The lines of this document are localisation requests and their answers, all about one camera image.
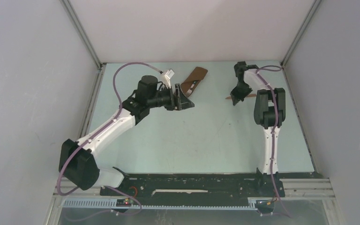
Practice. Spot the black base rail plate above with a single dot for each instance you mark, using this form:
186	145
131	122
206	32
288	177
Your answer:
198	189

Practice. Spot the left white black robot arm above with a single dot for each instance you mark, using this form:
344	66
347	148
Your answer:
78	159

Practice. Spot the grey cable duct strip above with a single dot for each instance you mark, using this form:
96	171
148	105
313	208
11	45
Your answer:
95	203

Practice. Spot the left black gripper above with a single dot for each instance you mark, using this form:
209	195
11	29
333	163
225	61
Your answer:
181	102

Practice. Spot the aluminium frame profile front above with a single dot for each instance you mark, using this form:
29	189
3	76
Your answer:
308	189

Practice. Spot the brown cloth napkin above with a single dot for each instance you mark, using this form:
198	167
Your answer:
192	81

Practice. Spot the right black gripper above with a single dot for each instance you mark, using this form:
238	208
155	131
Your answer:
237	97

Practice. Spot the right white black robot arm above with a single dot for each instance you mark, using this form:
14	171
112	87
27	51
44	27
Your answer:
269	110

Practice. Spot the aluminium corner post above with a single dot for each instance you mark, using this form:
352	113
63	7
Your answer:
81	31
303	28

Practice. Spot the left aluminium corner post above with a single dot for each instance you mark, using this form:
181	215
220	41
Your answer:
81	31

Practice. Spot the right aluminium corner post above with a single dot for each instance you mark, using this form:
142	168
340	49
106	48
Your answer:
303	28

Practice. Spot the brown wooden knife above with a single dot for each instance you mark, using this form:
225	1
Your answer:
248	96

